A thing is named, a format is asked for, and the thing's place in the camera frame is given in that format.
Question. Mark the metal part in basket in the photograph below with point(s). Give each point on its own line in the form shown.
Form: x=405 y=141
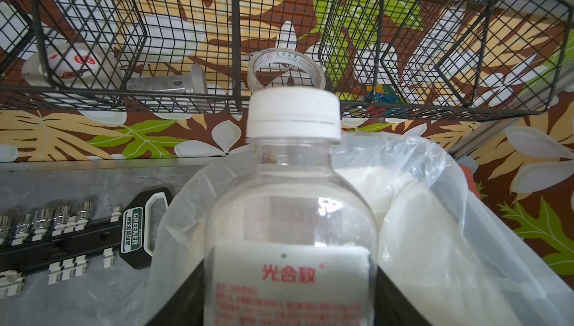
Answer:
x=193 y=82

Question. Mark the tape roll in basket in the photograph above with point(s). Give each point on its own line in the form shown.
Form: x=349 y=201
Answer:
x=278 y=67

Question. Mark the clear bottle pink label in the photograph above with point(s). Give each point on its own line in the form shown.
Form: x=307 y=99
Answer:
x=292 y=243

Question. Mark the black wire wall basket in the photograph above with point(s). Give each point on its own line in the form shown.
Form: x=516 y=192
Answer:
x=460 y=60

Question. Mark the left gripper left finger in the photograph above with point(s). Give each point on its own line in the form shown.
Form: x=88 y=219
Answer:
x=186 y=306

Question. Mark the black socket holder rail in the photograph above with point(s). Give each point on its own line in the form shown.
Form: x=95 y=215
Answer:
x=61 y=240

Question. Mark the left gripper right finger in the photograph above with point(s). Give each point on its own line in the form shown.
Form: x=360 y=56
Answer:
x=392 y=307

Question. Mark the clear bin liner bag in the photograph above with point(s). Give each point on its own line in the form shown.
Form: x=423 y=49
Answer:
x=535 y=293

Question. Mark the white red item in basket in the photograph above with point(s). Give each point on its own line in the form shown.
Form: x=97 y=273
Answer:
x=77 y=65

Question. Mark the white plastic trash bin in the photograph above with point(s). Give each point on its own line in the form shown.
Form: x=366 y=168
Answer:
x=423 y=253

